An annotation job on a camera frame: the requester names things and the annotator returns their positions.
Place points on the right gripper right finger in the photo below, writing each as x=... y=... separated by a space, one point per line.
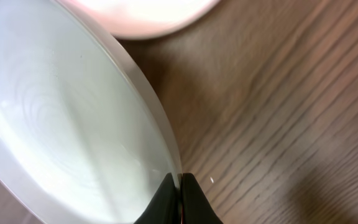
x=196 y=208

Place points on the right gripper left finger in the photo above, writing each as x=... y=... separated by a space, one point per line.
x=163 y=207

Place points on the grey plate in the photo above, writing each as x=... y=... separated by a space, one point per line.
x=83 y=136

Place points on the pink plate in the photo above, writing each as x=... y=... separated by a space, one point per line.
x=142 y=19

